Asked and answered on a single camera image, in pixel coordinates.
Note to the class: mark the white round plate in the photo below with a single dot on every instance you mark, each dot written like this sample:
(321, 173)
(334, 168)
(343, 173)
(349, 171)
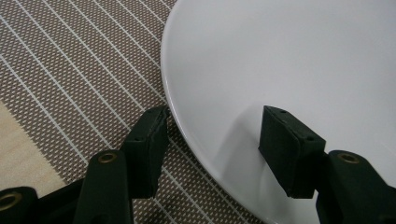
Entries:
(280, 62)

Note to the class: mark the striped brown white placemat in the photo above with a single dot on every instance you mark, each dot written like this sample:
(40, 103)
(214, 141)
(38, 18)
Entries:
(77, 62)

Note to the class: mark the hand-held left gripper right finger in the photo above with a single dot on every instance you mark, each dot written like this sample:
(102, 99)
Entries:
(289, 152)

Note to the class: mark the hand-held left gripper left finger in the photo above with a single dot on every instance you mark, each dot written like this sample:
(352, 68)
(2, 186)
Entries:
(146, 155)

